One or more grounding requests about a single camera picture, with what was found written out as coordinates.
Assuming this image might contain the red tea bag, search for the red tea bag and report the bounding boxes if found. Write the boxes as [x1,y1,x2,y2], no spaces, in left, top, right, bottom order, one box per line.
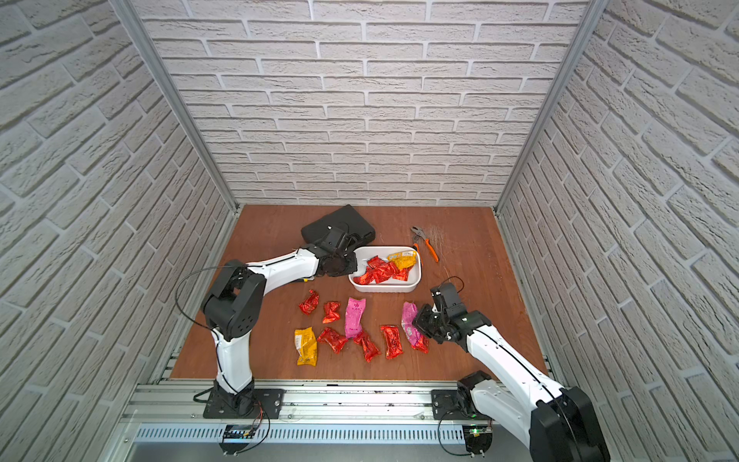
[380,325,403,360]
[393,267,412,282]
[368,256,400,284]
[353,330,380,363]
[323,301,341,325]
[352,269,375,286]
[413,335,429,354]
[299,290,319,315]

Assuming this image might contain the white plastic storage box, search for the white plastic storage box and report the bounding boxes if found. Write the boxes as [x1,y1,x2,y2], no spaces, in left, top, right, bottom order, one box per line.
[348,246,421,293]

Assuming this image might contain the magenta tea bag packet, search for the magenta tea bag packet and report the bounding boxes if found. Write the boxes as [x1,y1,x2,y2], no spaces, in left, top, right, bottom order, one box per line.
[344,298,366,339]

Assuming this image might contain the red tea bag packet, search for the red tea bag packet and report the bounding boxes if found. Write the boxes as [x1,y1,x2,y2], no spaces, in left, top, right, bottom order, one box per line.
[318,327,348,354]

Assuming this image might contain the yellow tea bag packet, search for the yellow tea bag packet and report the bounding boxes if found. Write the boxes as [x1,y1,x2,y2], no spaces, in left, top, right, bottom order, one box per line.
[294,327,318,367]

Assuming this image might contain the small yellow tea bag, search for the small yellow tea bag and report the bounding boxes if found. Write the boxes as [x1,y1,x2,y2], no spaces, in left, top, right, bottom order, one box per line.
[387,249,418,271]

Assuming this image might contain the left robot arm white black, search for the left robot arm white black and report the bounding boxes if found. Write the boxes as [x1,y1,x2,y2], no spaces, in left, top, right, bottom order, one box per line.
[202,226,360,415]

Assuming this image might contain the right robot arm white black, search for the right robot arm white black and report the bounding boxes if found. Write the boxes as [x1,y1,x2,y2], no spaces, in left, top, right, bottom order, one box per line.
[413,281,611,461]

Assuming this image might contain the black plastic tool case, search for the black plastic tool case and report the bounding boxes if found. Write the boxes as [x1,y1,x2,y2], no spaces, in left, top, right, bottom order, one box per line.
[301,205,375,249]

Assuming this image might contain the right controller board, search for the right controller board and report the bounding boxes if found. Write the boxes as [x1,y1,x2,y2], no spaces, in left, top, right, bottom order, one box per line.
[462,425,494,457]

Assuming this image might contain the controller board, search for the controller board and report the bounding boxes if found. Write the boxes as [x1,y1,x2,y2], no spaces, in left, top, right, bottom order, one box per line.
[219,425,261,455]
[462,425,494,457]

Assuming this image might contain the left controller board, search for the left controller board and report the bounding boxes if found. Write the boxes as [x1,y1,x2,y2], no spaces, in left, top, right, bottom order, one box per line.
[219,425,261,455]

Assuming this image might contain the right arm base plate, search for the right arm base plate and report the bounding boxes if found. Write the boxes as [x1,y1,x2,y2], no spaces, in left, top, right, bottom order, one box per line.
[430,389,507,421]

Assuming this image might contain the orange handled pliers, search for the orange handled pliers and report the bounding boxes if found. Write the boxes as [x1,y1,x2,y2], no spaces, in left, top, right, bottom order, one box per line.
[411,226,440,263]

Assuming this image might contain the aluminium rail frame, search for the aluminium rail frame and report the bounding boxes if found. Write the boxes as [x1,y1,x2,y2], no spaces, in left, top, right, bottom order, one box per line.
[103,380,529,461]

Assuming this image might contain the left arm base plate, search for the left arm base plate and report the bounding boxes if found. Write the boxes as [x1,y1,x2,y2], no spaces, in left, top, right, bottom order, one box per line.
[203,388,285,420]

